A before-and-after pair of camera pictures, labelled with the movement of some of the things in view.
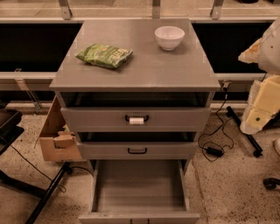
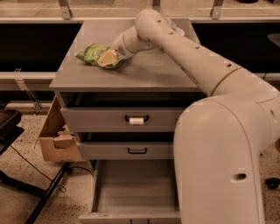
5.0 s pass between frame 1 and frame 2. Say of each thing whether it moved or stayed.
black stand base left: stayed
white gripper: moved
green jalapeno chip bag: stayed
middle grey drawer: stayed
